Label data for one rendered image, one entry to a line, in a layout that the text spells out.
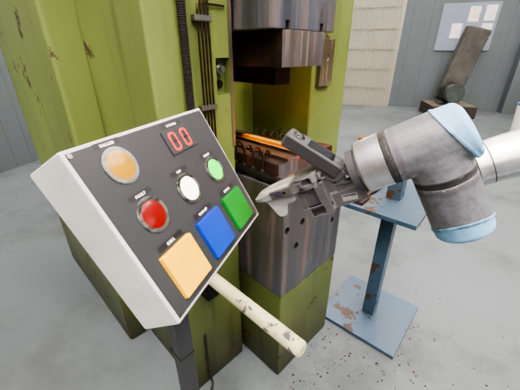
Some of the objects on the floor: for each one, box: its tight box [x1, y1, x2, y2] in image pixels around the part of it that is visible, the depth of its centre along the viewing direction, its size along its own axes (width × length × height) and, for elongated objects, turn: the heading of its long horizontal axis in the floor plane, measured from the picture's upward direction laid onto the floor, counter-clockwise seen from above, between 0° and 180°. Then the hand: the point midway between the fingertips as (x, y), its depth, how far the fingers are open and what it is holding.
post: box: [168, 313, 200, 390], centre depth 80 cm, size 4×4×108 cm
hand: (260, 195), depth 60 cm, fingers closed
